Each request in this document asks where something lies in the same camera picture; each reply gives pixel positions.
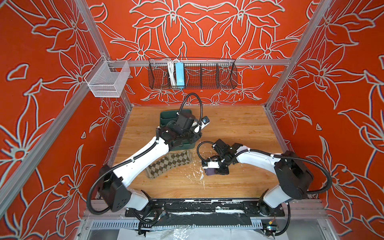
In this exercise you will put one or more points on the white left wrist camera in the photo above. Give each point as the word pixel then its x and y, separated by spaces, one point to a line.
pixel 205 121

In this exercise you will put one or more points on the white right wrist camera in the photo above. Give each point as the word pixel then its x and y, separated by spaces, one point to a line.
pixel 210 164

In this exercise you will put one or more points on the green divided organizer tray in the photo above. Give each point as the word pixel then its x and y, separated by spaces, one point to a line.
pixel 168 119

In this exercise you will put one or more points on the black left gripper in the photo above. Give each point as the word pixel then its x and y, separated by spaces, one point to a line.
pixel 196 137

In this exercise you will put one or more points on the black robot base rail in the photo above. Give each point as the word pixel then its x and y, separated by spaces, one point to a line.
pixel 227 212

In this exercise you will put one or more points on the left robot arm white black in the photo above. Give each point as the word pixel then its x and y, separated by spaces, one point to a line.
pixel 111 191

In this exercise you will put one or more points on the olive argyle patterned sock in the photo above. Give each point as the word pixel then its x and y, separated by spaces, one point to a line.
pixel 168 162

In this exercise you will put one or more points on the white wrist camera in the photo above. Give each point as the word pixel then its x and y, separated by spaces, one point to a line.
pixel 205 121
pixel 210 164

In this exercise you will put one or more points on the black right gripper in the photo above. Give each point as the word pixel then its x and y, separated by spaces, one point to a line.
pixel 221 172

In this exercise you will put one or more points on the clear plastic wall bin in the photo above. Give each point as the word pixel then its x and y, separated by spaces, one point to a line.
pixel 107 79

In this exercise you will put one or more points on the light blue box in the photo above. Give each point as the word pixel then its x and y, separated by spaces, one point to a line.
pixel 180 76

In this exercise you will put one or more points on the purple teal yellow sock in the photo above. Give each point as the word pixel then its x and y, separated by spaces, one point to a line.
pixel 210 171

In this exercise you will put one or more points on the black wire wall basket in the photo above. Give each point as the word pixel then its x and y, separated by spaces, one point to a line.
pixel 200 74

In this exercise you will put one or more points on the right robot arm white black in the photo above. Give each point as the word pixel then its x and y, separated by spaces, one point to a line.
pixel 293 175

